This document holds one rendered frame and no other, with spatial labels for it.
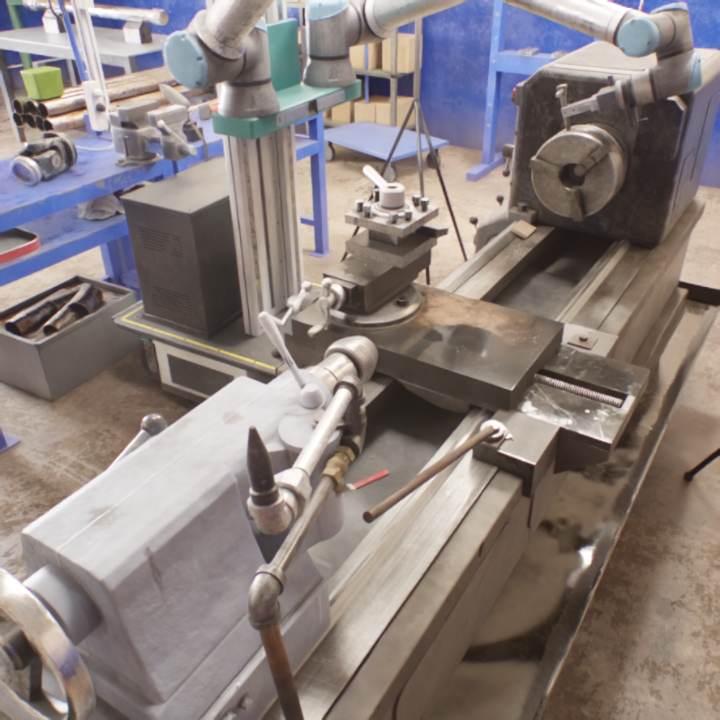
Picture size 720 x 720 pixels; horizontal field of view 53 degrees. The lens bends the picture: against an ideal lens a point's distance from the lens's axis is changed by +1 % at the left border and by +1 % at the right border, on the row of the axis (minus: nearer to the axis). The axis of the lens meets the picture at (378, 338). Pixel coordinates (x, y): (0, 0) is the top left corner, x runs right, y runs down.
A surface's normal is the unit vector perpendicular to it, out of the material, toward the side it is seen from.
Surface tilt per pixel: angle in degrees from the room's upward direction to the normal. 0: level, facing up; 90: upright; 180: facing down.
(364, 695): 0
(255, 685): 90
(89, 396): 0
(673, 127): 90
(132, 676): 90
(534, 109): 90
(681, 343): 0
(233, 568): 70
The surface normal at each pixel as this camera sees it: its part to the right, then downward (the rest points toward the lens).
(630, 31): -0.64, 0.41
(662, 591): 0.00, -0.85
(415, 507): 0.63, -0.37
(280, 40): 0.88, 0.25
